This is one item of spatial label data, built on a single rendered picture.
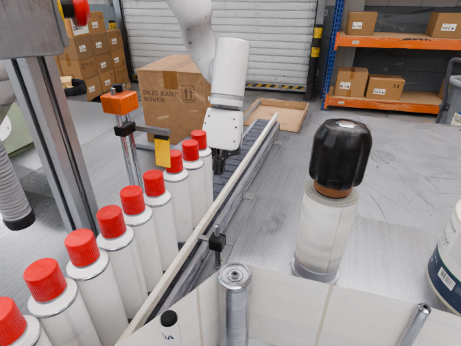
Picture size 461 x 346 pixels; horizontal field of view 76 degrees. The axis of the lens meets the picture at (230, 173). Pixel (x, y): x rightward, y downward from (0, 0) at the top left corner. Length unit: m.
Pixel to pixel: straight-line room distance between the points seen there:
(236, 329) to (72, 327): 0.19
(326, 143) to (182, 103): 0.71
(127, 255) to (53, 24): 0.29
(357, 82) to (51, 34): 4.06
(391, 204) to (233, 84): 0.55
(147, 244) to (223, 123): 0.37
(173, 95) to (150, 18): 4.34
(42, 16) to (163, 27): 4.96
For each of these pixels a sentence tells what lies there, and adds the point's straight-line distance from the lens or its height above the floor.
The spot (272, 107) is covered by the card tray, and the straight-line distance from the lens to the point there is 1.59.
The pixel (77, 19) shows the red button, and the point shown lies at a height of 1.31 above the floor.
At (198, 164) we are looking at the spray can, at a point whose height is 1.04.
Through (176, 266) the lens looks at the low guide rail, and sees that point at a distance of 0.57.
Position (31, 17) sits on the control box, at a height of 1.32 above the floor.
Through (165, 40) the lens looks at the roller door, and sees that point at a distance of 5.30.
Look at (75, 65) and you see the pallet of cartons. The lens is 4.36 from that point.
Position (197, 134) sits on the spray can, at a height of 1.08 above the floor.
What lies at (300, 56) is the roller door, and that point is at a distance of 4.83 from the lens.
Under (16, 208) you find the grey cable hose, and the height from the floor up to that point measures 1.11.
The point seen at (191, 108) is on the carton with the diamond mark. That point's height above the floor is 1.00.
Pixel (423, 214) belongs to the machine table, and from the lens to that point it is 0.96.
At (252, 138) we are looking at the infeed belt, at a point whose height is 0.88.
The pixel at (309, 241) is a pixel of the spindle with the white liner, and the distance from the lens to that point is 0.53.
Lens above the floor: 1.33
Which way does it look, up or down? 31 degrees down
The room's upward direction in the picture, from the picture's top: straight up
